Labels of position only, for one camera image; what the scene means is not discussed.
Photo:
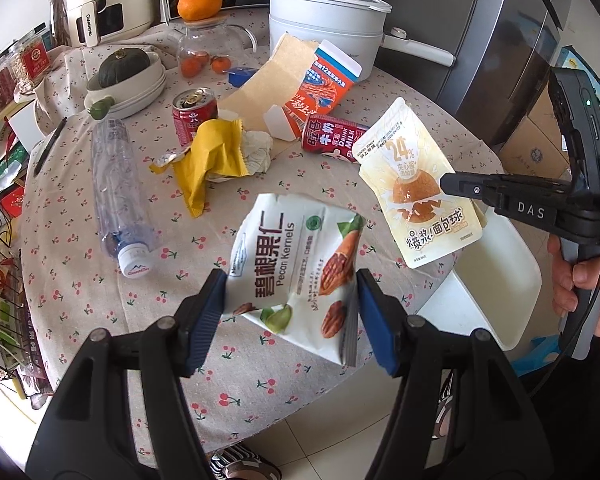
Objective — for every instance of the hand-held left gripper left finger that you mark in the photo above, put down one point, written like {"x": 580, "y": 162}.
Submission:
{"x": 206, "y": 317}

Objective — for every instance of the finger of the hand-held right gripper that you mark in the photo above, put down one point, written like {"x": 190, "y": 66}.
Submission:
{"x": 462, "y": 185}

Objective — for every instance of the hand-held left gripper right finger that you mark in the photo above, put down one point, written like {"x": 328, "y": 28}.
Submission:
{"x": 375, "y": 320}

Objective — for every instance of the cream bread ball pouch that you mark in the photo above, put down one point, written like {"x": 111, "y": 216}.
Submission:
{"x": 410, "y": 160}

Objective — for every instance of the white plastic bin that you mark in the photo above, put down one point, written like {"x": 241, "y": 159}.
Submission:
{"x": 495, "y": 270}

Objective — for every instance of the white pecan snack bag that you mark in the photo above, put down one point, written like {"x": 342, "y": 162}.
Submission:
{"x": 290, "y": 260}

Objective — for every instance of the white round bun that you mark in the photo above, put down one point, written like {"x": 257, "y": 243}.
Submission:
{"x": 257, "y": 152}

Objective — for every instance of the blue biscuit box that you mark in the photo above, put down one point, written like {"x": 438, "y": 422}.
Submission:
{"x": 237, "y": 76}

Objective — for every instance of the brown cardboard box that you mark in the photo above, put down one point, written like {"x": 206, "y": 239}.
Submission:
{"x": 530, "y": 150}

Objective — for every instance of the cherry print tablecloth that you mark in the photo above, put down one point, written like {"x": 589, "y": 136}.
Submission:
{"x": 130, "y": 335}

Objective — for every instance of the lying red milk can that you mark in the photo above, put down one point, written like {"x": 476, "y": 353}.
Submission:
{"x": 330, "y": 137}

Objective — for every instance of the striped slipper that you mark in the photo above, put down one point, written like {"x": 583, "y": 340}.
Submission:
{"x": 245, "y": 462}

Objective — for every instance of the grey refrigerator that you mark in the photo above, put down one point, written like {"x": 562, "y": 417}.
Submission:
{"x": 480, "y": 35}

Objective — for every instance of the clear plastic bottle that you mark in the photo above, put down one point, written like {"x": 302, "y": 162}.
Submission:
{"x": 117, "y": 185}

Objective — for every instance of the yellow snack wrapper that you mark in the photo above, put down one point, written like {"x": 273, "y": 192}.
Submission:
{"x": 215, "y": 155}

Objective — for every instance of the blue plastic object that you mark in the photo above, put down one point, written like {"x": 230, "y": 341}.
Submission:
{"x": 540, "y": 352}

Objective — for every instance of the torn orange blue carton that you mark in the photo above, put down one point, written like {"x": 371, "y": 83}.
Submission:
{"x": 320, "y": 90}

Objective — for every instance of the red drink can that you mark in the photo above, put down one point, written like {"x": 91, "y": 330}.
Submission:
{"x": 192, "y": 120}

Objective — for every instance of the white electric pot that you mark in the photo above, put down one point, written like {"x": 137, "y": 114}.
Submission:
{"x": 320, "y": 35}

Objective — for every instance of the white shallow pan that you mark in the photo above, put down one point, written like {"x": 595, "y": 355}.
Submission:
{"x": 152, "y": 89}
{"x": 140, "y": 106}

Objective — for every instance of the black pen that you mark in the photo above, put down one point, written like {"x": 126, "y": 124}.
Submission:
{"x": 50, "y": 146}

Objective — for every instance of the small orange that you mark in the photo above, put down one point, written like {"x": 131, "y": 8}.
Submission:
{"x": 220, "y": 63}
{"x": 190, "y": 66}

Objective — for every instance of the green pumpkin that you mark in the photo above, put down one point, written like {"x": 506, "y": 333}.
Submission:
{"x": 122, "y": 67}

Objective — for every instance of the glass teapot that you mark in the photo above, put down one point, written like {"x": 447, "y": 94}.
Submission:
{"x": 200, "y": 42}

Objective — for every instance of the wooden shelf unit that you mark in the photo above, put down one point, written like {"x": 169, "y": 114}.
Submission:
{"x": 0, "y": 130}

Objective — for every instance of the red label glass jar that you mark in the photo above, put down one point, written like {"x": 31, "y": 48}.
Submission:
{"x": 32, "y": 62}

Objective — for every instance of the glass vase with twigs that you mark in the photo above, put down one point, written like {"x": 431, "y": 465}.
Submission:
{"x": 57, "y": 5}

